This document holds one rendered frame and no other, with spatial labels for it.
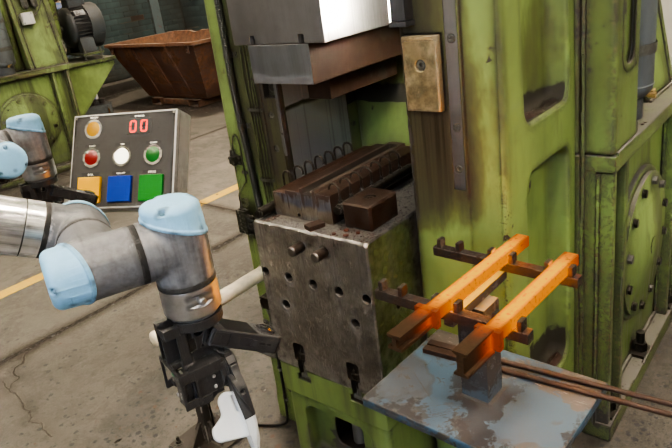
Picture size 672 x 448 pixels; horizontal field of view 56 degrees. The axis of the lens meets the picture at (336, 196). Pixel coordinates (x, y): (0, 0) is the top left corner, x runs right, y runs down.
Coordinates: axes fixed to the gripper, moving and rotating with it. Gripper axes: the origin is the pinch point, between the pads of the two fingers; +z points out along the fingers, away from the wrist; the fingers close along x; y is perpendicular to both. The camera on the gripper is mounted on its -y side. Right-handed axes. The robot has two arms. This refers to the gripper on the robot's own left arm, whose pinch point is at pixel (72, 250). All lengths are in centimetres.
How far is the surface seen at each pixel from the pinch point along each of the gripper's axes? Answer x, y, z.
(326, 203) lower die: 37, -54, -4
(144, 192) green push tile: -8.0, -23.4, -6.4
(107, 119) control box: -26.1, -23.3, -25.1
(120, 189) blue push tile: -14.3, -18.8, -7.3
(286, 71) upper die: 30, -52, -37
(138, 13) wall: -876, -332, -18
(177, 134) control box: -7.6, -36.1, -19.9
